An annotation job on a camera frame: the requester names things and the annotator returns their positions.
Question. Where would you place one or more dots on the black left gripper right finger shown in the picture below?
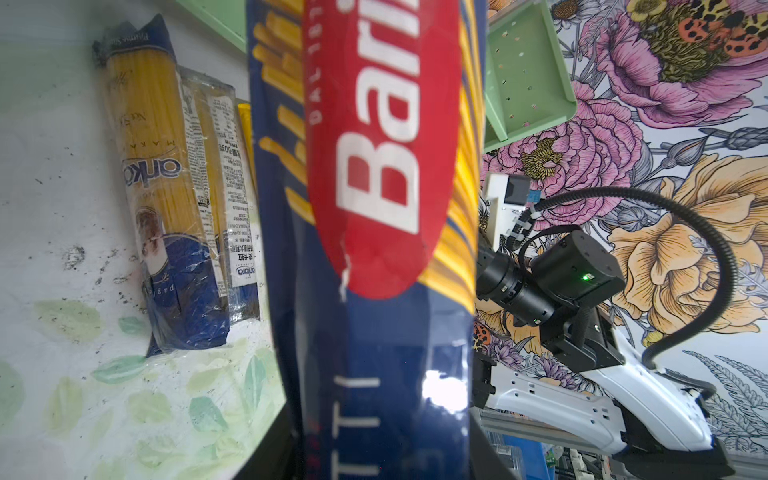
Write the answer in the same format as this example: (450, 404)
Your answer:
(485, 464)

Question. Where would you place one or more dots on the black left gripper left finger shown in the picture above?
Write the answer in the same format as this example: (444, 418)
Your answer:
(274, 458)

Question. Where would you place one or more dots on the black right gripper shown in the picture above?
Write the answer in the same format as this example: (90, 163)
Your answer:
(559, 294)

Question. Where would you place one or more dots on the blue Barilla spaghetti box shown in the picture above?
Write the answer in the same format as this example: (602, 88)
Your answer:
(371, 300)

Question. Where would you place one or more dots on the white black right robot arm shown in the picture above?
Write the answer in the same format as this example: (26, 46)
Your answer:
(653, 424)

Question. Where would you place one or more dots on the green two-tier shelf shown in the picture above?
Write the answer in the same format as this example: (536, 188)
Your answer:
(525, 72)

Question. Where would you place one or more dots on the yellow spaghetti bag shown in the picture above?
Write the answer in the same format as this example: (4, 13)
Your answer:
(245, 116)

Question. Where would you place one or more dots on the clear labelled spaghetti bag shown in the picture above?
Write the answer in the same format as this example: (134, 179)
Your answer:
(213, 109)

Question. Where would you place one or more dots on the aluminium front rail base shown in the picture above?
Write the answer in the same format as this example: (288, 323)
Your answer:
(594, 463)

